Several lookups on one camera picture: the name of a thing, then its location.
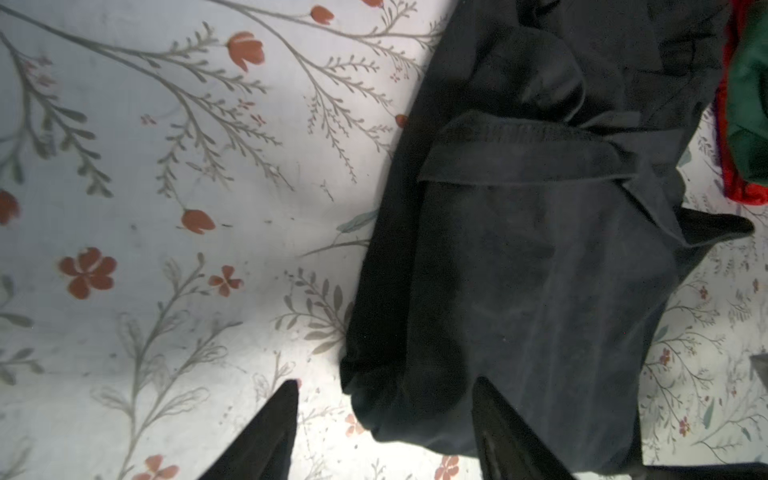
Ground black t-shirt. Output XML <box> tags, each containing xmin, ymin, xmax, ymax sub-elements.
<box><xmin>340</xmin><ymin>1</ymin><xmax>754</xmax><ymax>474</ymax></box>

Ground folded red t-shirt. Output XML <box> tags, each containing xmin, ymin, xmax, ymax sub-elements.
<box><xmin>714</xmin><ymin>0</ymin><xmax>767</xmax><ymax>206</ymax></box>

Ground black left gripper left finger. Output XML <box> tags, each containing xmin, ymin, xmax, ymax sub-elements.
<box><xmin>199</xmin><ymin>380</ymin><xmax>299</xmax><ymax>480</ymax></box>

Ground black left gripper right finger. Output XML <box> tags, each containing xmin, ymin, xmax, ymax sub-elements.
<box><xmin>471</xmin><ymin>377</ymin><xmax>574</xmax><ymax>480</ymax></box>

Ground folded green t-shirt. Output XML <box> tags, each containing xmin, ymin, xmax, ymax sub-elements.
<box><xmin>726</xmin><ymin>1</ymin><xmax>767</xmax><ymax>186</ymax></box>

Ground floral table mat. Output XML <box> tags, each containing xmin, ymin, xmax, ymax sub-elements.
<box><xmin>1</xmin><ymin>1</ymin><xmax>767</xmax><ymax>479</ymax></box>

